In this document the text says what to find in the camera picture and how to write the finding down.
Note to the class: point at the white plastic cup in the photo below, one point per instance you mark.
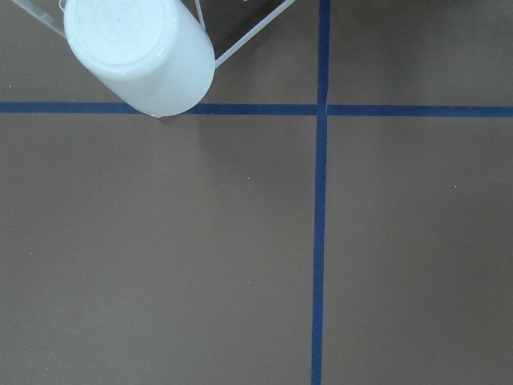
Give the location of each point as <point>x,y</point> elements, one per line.
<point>154,55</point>

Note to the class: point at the clear acrylic stand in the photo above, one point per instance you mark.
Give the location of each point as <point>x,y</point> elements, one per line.
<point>228,24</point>

